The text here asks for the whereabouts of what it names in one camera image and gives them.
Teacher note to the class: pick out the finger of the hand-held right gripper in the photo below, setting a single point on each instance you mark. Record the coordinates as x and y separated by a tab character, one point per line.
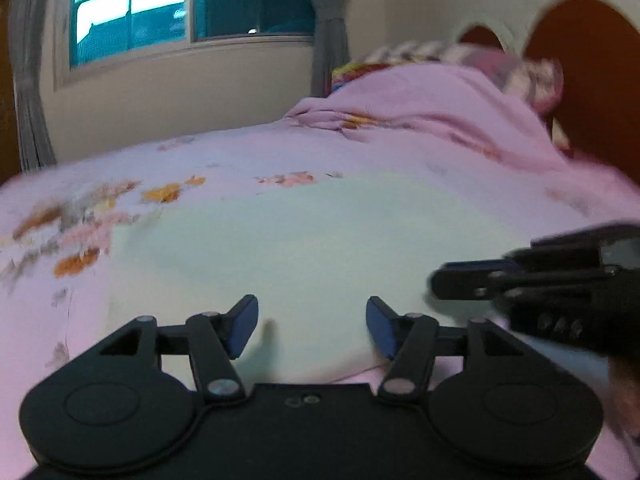
550	262
460	287

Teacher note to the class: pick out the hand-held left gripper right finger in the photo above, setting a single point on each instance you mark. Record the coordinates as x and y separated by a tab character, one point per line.
380	327

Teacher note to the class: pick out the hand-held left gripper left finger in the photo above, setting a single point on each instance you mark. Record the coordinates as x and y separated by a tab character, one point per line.
245	322

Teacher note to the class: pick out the cream knit sweater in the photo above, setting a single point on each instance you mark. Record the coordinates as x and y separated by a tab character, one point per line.
310	260

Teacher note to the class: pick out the person's right forearm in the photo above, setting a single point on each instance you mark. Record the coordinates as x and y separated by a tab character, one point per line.
625	390

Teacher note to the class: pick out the plain pink blanket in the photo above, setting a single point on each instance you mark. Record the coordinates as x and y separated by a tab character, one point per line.
425	115

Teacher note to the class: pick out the striped pink grey pillow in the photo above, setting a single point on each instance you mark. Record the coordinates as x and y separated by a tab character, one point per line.
520	75

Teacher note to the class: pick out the pink floral bed sheet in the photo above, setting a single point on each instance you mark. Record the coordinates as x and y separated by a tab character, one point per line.
100	170

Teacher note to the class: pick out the colourful floral pillow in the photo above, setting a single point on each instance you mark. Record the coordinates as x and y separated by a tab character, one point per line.
352	72

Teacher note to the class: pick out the grey curtain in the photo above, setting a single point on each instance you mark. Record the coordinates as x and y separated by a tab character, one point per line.
327	30
30	85

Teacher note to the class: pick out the brown wooden door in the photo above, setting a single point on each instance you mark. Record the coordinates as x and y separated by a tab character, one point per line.
6	100

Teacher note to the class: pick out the sliding glass window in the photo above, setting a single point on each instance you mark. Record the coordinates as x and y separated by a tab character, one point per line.
150	5

